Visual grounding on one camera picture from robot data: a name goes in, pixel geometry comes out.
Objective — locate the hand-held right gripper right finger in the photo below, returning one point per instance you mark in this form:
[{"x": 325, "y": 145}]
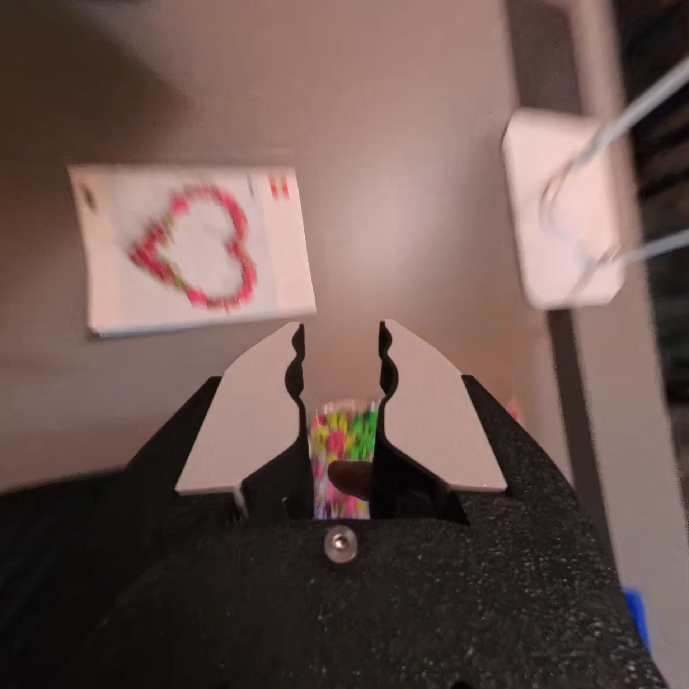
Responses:
[{"x": 436, "y": 430}]

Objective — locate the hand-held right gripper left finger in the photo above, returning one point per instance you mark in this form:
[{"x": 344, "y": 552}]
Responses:
[{"x": 242, "y": 430}]

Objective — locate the clear bag of colourful pieces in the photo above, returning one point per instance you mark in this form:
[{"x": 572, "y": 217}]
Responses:
[{"x": 344, "y": 430}]

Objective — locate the white instruction booklet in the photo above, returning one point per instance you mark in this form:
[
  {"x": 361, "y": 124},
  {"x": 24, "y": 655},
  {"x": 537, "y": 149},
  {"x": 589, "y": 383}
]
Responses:
[{"x": 188, "y": 242}]

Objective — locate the person's right hand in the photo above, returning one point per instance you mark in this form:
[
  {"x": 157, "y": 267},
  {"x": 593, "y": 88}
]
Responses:
[{"x": 350, "y": 479}]

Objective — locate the blue plastic bin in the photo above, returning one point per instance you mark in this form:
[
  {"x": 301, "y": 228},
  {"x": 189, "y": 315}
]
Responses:
[{"x": 635, "y": 613}]

